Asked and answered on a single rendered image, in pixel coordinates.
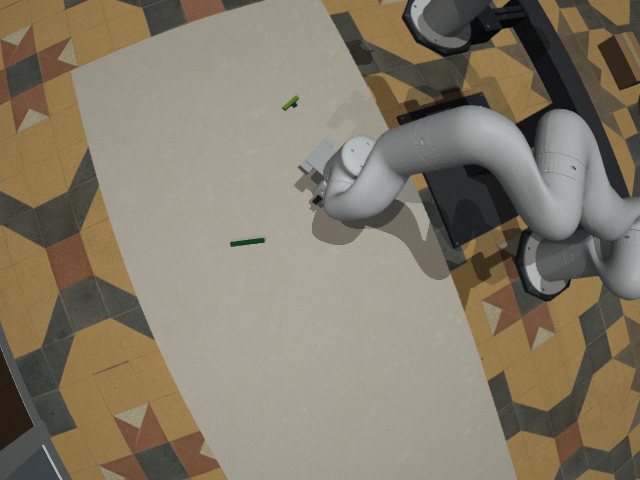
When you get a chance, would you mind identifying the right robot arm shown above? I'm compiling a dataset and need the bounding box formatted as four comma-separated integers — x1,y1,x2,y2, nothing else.
410,0,492,49

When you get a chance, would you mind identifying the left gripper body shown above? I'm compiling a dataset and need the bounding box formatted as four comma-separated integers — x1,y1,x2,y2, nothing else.
312,177,328,204

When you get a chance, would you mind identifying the lime green flat bar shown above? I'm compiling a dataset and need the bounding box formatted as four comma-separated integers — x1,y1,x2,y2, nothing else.
282,95,299,111

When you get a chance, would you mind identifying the dark green rod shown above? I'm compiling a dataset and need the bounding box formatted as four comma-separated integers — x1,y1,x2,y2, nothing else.
230,238,264,247

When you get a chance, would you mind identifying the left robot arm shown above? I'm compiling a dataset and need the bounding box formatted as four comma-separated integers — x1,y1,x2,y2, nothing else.
298,105,640,300

